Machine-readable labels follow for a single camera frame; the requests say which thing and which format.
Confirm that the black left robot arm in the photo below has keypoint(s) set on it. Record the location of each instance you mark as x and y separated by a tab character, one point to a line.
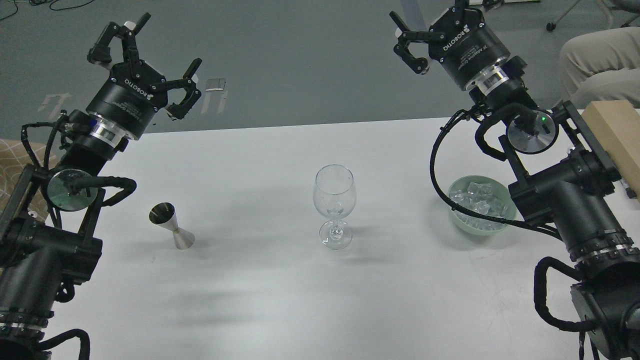
48	246

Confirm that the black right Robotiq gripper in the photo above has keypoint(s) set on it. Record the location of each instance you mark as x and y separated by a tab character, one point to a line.
467	45

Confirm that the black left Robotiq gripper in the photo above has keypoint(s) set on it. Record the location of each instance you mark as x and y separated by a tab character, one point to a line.
127	97

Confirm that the beige checked cloth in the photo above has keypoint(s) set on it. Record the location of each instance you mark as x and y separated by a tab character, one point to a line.
13	159

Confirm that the clear wine glass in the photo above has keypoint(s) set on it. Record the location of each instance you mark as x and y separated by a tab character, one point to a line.
335	197

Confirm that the green bowl of ice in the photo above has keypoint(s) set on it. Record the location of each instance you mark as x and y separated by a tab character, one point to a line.
485	196

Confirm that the office chair base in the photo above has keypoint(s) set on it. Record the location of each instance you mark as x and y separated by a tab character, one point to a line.
604	13

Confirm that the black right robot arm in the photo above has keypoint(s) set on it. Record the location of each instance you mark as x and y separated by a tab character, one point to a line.
562	171

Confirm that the steel double jigger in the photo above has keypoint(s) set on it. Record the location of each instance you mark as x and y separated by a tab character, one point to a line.
164	215

